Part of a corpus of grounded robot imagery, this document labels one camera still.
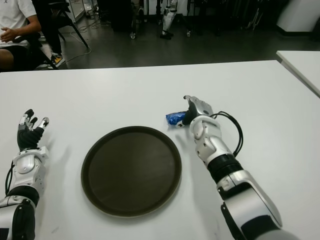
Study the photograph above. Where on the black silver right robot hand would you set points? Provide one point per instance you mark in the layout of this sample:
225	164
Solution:
202	107

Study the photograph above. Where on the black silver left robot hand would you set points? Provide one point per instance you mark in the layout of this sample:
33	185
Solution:
28	137

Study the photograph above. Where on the blue Oreo packet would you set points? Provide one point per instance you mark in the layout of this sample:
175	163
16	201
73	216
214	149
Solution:
175	118

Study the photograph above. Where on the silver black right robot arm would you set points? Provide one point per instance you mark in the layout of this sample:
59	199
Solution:
225	162

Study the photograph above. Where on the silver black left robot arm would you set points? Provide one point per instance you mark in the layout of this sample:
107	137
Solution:
27	172

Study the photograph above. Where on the black rolling stand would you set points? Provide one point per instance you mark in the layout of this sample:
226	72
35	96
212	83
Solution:
189	33

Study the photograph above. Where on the yellow black sneaker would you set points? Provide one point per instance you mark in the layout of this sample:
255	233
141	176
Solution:
58	60

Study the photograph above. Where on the black office chair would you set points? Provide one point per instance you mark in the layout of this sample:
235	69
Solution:
37	50

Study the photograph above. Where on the standing white robot background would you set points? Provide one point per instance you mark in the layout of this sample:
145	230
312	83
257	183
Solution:
168	17

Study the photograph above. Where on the round dark brown tray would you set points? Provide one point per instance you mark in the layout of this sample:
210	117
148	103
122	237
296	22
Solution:
131	172

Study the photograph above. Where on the white side table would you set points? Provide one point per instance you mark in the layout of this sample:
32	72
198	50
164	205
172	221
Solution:
302	65

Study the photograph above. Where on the black wheeled case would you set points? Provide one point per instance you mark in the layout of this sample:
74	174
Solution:
122	17

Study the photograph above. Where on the seated person in white shirt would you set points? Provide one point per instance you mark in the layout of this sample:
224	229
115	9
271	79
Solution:
15	17

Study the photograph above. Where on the white cabinet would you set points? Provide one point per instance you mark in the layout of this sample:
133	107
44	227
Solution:
300	15

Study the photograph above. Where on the leaning metal frame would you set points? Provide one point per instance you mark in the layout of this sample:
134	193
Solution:
255	20

